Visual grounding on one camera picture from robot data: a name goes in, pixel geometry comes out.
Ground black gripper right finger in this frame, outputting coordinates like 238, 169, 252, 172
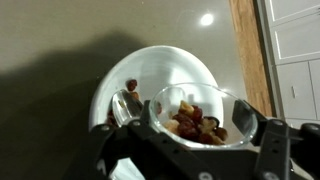
232, 100, 320, 180

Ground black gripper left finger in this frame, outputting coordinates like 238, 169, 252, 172
63, 99, 214, 180

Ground white bowl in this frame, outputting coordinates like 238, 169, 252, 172
87, 45, 225, 180

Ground metal spoon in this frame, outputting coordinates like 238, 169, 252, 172
112, 89, 143, 126

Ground mixed nuts and fruit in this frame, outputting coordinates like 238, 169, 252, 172
163, 100, 228, 145

